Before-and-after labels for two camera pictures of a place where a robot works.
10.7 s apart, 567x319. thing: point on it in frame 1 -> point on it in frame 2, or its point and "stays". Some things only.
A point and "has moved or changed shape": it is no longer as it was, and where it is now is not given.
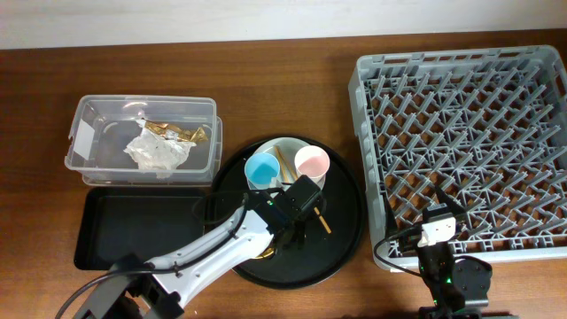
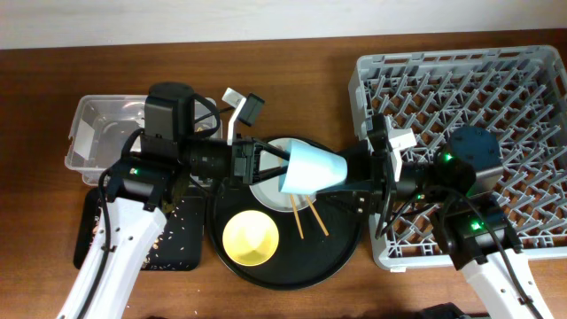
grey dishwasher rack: x=486 y=126 stays
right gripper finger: x=392 y=228 -> x=363 y=184
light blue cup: x=261 y=171 has moved or changed shape
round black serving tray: x=331 y=238 stays
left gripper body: x=302 y=221 -> x=243 y=150
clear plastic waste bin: x=104 y=126 stays
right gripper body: x=459 y=219 -> x=385 y=186
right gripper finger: x=449 y=201 -> x=358 y=160
